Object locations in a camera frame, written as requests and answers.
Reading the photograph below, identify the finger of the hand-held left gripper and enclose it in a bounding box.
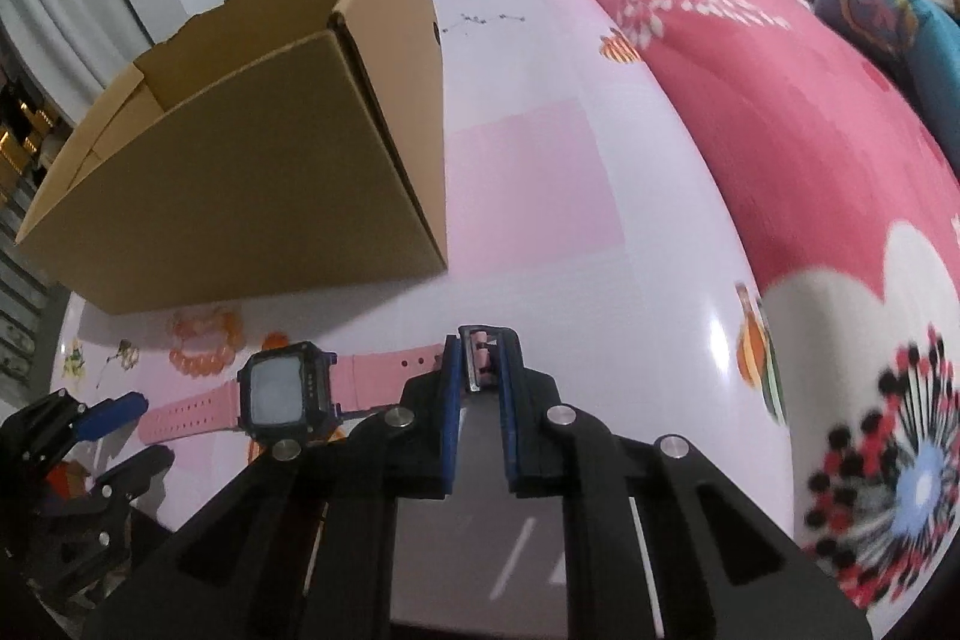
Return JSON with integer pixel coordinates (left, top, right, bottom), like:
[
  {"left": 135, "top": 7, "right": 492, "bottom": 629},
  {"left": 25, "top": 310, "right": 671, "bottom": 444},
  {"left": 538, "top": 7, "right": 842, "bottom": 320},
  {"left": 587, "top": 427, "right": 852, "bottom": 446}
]
[
  {"left": 0, "top": 389, "right": 148, "bottom": 461},
  {"left": 79, "top": 445, "right": 177, "bottom": 536}
]

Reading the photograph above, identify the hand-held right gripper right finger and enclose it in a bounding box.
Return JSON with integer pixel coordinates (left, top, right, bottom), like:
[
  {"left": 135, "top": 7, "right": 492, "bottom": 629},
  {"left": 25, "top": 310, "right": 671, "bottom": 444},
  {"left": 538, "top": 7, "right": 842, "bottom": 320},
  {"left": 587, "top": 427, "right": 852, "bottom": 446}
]
[{"left": 495, "top": 329, "right": 875, "bottom": 640}]

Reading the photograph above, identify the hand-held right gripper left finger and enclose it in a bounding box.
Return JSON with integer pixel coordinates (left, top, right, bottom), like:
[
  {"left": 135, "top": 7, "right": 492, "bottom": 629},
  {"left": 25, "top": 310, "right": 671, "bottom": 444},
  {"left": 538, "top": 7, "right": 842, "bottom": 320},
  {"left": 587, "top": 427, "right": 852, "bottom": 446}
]
[{"left": 81, "top": 334, "right": 462, "bottom": 640}]

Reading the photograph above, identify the pink strap digital watch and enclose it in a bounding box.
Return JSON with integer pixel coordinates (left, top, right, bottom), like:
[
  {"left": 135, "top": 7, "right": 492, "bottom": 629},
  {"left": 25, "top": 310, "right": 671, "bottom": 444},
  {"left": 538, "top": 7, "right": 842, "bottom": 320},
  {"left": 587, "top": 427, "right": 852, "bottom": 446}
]
[{"left": 137, "top": 325, "right": 518, "bottom": 455}]

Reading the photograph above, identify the brown cardboard box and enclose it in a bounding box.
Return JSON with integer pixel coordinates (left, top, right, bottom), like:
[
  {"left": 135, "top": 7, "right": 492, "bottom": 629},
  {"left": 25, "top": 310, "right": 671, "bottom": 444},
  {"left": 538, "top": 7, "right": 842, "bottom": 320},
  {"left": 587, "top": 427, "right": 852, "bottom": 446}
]
[{"left": 15, "top": 0, "right": 449, "bottom": 316}]

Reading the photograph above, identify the pink floral blanket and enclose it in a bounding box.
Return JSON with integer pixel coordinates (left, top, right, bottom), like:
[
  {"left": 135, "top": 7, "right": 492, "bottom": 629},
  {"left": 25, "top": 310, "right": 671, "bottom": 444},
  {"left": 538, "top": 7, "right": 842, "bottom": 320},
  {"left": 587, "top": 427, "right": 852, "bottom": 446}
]
[{"left": 521, "top": 0, "right": 960, "bottom": 611}]

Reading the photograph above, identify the blue printed pillow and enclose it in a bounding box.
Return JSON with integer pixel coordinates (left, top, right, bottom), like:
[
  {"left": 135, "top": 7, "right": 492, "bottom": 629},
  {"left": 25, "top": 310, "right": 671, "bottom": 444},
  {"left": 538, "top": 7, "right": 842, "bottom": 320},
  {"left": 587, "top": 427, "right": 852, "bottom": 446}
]
[{"left": 802, "top": 0, "right": 960, "bottom": 131}]

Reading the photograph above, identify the orange bead bracelet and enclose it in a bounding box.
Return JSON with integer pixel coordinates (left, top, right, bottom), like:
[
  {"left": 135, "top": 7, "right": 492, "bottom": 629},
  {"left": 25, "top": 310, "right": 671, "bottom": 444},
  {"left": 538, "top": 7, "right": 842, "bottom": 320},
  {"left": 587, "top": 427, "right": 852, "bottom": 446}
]
[{"left": 169, "top": 306, "right": 290, "bottom": 380}]

